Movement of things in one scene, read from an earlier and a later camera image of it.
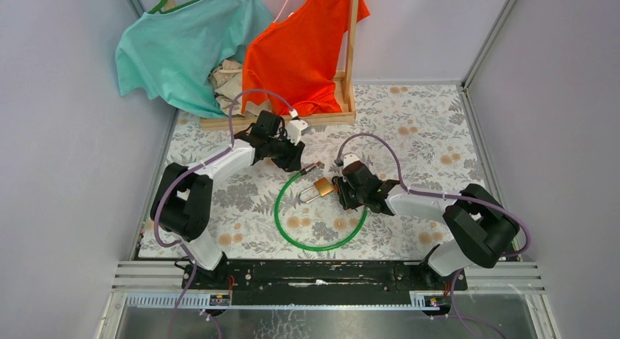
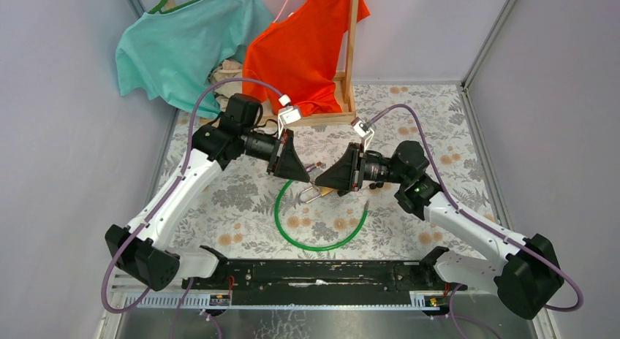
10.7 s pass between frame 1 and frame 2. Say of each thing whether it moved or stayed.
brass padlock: stayed
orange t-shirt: stayed
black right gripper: moved
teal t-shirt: stayed
